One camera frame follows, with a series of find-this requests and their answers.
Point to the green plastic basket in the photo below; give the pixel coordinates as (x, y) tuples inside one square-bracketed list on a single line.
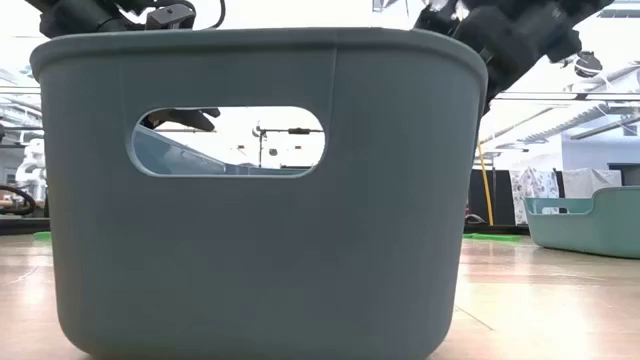
[(590, 230)]

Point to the white cloth cover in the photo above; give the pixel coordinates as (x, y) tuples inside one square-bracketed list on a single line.
[(590, 182)]

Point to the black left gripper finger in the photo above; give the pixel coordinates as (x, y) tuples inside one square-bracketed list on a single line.
[(185, 119)]

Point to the blue plastic basket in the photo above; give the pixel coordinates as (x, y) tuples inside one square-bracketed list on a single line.
[(250, 250)]

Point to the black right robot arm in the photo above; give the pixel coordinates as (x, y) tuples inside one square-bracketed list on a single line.
[(575, 7)]

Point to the black white ceiling device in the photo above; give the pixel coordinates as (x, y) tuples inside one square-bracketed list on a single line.
[(587, 65)]

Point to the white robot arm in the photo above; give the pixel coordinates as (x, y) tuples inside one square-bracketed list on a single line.
[(32, 170)]

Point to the white patterned cloth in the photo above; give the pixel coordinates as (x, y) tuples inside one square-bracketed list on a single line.
[(532, 195)]

